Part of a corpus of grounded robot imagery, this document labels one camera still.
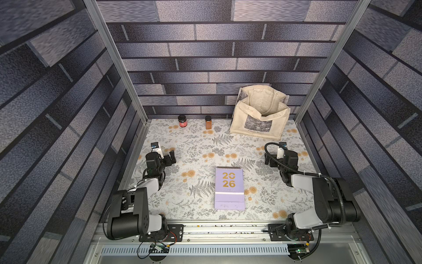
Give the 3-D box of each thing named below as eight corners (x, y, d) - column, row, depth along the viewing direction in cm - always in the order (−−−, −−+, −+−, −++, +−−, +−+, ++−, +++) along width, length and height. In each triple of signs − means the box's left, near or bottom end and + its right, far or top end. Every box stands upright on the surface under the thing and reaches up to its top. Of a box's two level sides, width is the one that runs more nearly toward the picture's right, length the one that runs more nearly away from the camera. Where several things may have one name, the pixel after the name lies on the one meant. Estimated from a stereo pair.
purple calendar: (214, 210, 82) (214, 206, 77) (214, 171, 96) (214, 166, 91) (245, 210, 82) (247, 206, 77) (240, 171, 96) (242, 166, 91)
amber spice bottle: (205, 129, 115) (205, 121, 109) (205, 123, 119) (205, 115, 113) (211, 129, 115) (211, 121, 109) (211, 123, 119) (211, 115, 113)
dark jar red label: (179, 127, 117) (177, 121, 112) (180, 120, 122) (178, 113, 116) (186, 127, 117) (185, 121, 112) (187, 120, 122) (186, 113, 116)
